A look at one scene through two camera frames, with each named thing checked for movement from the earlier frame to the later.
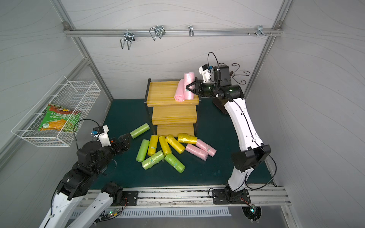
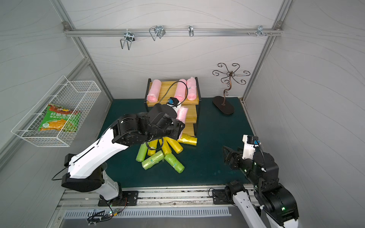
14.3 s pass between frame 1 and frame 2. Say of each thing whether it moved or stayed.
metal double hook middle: stayed
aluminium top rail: stayed
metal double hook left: stayed
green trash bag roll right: stayed
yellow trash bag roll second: stayed
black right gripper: moved
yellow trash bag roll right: stayed
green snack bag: stayed
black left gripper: moved
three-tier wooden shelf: stayed
